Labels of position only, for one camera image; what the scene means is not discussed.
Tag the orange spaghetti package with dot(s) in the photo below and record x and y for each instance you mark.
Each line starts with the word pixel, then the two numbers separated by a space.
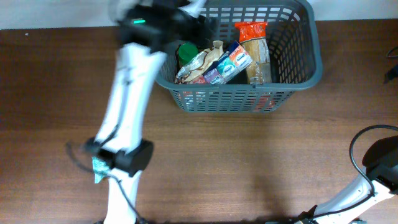
pixel 252 37

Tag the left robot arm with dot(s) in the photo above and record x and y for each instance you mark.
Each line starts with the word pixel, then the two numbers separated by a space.
pixel 146 35

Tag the multicolour tissue pack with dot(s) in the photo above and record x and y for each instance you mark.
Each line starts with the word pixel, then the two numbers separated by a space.
pixel 234 60

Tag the grey plastic basket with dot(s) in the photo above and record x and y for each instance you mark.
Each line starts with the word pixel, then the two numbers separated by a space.
pixel 293 44

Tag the teal wipes packet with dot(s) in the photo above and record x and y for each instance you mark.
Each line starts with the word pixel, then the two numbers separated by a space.
pixel 100 169

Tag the green lid glass jar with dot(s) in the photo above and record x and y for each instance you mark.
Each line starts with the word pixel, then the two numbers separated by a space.
pixel 185 53

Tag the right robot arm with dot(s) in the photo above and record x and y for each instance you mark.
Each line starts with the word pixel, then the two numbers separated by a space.
pixel 376 181

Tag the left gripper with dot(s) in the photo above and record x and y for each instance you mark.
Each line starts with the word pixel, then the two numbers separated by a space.
pixel 194 32

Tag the beige snack bag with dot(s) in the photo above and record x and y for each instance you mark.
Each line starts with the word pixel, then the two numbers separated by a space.
pixel 200 63

